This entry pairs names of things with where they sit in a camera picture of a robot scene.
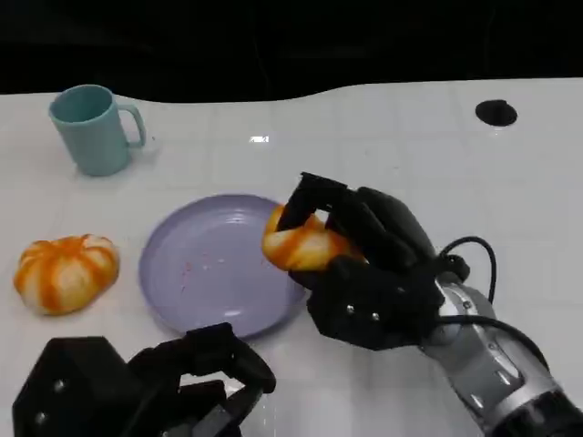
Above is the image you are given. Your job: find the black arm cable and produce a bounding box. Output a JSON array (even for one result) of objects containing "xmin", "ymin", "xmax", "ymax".
[{"xmin": 435, "ymin": 235, "xmax": 550, "ymax": 370}]

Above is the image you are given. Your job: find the lilac plate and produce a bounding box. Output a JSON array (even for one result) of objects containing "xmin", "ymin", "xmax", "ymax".
[{"xmin": 138, "ymin": 194, "xmax": 307, "ymax": 340}]

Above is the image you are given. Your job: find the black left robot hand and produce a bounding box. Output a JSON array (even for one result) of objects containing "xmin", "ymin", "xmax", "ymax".
[{"xmin": 11, "ymin": 321, "xmax": 278, "ymax": 437}]

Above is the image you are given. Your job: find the pale green mug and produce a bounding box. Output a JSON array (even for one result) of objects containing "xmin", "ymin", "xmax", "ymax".
[{"xmin": 48, "ymin": 84, "xmax": 147, "ymax": 178}]

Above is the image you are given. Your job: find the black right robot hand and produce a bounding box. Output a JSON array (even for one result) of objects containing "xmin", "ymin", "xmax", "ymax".
[{"xmin": 275, "ymin": 171, "xmax": 470, "ymax": 351}]

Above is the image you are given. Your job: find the black round table grommet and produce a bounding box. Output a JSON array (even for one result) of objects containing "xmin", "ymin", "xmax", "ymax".
[{"xmin": 475, "ymin": 99, "xmax": 519, "ymax": 127}]

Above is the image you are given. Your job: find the orange white toy bread roll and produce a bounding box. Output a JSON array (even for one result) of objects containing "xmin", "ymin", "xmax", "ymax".
[
  {"xmin": 261, "ymin": 203, "xmax": 368, "ymax": 273},
  {"xmin": 13, "ymin": 233, "xmax": 121, "ymax": 317}
]

